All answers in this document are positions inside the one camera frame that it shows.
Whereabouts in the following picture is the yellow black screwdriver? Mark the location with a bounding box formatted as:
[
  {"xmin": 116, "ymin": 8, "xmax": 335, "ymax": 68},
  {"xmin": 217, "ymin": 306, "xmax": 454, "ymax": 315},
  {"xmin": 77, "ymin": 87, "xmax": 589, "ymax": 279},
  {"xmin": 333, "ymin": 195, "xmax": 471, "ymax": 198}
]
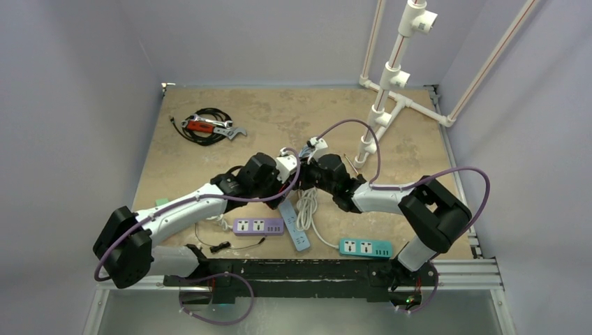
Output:
[{"xmin": 343, "ymin": 154, "xmax": 359, "ymax": 176}]

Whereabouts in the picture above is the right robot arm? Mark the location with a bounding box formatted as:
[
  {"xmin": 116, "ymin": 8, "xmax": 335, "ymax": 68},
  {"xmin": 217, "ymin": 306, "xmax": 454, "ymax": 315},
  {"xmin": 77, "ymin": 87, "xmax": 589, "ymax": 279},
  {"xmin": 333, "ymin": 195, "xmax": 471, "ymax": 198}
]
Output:
[{"xmin": 296, "ymin": 154, "xmax": 473, "ymax": 284}]

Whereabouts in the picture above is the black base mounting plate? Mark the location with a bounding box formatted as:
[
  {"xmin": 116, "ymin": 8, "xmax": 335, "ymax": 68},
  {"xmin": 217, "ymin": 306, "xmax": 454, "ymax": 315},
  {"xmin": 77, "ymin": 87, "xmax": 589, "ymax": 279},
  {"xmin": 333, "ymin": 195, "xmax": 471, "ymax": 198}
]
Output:
[{"xmin": 164, "ymin": 259, "xmax": 438, "ymax": 306}]

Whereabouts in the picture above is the white PVC pipe frame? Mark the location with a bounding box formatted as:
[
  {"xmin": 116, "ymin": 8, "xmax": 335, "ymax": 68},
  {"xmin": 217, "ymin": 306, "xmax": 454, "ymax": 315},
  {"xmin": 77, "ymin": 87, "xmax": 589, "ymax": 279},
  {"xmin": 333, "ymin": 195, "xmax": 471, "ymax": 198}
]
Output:
[{"xmin": 353, "ymin": 0, "xmax": 540, "ymax": 170}]

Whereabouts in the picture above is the small black connector wire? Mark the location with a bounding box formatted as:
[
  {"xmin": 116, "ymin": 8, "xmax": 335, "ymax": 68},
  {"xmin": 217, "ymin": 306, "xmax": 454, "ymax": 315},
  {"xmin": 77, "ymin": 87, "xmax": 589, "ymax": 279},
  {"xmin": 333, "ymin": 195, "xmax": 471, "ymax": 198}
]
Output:
[{"xmin": 194, "ymin": 223, "xmax": 267, "ymax": 254}]

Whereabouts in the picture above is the white cord of purple strip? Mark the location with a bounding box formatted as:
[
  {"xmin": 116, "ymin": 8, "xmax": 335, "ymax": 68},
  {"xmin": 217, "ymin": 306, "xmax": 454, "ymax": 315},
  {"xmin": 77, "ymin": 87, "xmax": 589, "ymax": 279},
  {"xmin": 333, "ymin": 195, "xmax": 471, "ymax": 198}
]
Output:
[{"xmin": 205, "ymin": 213, "xmax": 235, "ymax": 232}]

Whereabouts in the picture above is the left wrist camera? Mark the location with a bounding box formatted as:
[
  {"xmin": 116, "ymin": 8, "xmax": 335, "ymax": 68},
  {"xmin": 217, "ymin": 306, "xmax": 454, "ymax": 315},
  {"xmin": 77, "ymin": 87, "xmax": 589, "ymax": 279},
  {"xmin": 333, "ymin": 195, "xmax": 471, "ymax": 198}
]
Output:
[{"xmin": 275, "ymin": 155, "xmax": 298, "ymax": 181}]

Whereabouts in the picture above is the teal power strip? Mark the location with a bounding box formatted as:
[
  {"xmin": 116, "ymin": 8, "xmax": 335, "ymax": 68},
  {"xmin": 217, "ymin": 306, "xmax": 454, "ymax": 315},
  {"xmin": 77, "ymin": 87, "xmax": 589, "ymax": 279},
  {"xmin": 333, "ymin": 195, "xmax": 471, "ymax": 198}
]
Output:
[{"xmin": 339, "ymin": 238, "xmax": 394, "ymax": 259}]

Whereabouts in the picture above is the light blue power strip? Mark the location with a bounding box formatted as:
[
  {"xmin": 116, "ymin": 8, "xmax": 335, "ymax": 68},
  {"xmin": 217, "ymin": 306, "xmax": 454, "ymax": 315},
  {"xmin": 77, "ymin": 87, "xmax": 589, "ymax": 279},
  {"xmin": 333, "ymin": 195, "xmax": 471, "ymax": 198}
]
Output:
[{"xmin": 278, "ymin": 200, "xmax": 311, "ymax": 252}]

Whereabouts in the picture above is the white power cord bundle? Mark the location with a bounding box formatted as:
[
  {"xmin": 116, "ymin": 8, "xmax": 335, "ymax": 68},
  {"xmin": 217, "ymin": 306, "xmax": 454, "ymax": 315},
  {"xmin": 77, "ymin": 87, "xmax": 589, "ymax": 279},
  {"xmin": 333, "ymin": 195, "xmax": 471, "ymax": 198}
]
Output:
[{"xmin": 295, "ymin": 187, "xmax": 341, "ymax": 249}]

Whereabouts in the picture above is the aluminium frame rail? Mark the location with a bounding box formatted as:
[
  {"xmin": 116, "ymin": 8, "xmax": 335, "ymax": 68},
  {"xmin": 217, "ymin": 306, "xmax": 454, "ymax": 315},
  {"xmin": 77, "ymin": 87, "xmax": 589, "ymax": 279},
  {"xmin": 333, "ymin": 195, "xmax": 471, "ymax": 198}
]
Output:
[{"xmin": 83, "ymin": 258, "xmax": 515, "ymax": 335}]

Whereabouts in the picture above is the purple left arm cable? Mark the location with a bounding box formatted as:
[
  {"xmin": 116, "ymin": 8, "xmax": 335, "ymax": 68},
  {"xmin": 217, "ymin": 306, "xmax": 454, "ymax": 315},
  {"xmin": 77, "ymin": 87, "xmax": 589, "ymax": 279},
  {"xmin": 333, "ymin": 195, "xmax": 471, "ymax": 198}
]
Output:
[{"xmin": 94, "ymin": 147, "xmax": 302, "ymax": 283}]

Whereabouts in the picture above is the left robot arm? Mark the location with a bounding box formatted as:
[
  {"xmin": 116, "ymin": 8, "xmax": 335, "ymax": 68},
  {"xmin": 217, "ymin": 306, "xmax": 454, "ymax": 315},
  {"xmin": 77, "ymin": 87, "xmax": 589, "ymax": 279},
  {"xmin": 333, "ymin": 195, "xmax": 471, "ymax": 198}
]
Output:
[{"xmin": 92, "ymin": 148, "xmax": 301, "ymax": 288}]

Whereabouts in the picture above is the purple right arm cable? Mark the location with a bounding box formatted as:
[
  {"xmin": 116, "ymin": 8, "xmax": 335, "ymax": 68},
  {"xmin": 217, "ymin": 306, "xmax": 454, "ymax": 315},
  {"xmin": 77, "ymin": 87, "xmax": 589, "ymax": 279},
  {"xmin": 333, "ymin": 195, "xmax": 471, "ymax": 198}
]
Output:
[{"xmin": 316, "ymin": 119, "xmax": 491, "ymax": 260}]

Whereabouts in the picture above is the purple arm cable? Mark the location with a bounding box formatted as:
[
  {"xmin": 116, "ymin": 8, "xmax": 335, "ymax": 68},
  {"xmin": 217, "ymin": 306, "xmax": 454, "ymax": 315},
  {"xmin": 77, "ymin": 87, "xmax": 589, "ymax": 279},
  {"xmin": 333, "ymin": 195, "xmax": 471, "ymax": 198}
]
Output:
[
  {"xmin": 94, "ymin": 147, "xmax": 302, "ymax": 283},
  {"xmin": 316, "ymin": 119, "xmax": 491, "ymax": 260}
]

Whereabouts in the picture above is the red handled adjustable wrench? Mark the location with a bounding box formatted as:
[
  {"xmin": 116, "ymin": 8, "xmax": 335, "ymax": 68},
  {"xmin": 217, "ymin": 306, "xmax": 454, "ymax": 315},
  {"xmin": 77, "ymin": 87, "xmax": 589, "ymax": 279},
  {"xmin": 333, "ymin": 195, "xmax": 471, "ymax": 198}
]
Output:
[{"xmin": 181, "ymin": 114, "xmax": 247, "ymax": 140}]

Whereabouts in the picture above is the purple power strip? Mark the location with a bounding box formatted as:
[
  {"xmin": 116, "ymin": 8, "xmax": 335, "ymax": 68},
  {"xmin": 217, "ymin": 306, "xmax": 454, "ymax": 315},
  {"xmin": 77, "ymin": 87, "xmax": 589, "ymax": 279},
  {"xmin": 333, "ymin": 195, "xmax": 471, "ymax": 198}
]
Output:
[{"xmin": 232, "ymin": 218, "xmax": 284, "ymax": 236}]

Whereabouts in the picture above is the light blue coiled cord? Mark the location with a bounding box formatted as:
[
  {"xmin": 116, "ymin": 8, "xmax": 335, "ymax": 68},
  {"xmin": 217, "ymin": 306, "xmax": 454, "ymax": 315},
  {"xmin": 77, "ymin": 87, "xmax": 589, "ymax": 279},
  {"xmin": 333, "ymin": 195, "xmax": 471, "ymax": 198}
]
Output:
[{"xmin": 279, "ymin": 145, "xmax": 311, "ymax": 161}]

